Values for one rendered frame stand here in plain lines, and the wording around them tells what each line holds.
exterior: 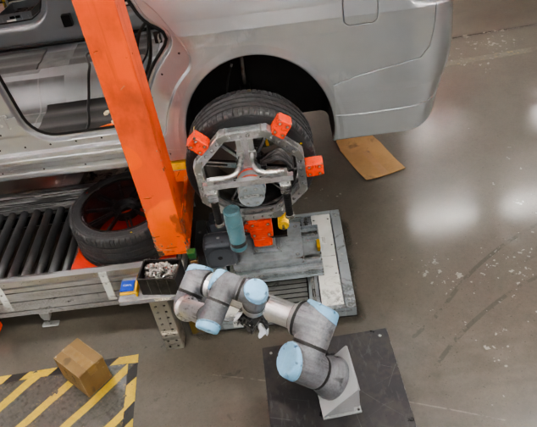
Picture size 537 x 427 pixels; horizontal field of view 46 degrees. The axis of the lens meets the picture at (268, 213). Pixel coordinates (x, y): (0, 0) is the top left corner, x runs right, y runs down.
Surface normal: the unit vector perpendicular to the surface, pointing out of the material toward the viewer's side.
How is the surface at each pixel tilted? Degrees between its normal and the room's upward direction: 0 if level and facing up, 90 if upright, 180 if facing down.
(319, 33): 90
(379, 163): 1
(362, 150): 2
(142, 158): 90
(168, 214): 90
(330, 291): 0
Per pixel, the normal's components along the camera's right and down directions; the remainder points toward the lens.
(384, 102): 0.03, 0.64
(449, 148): -0.14, -0.76
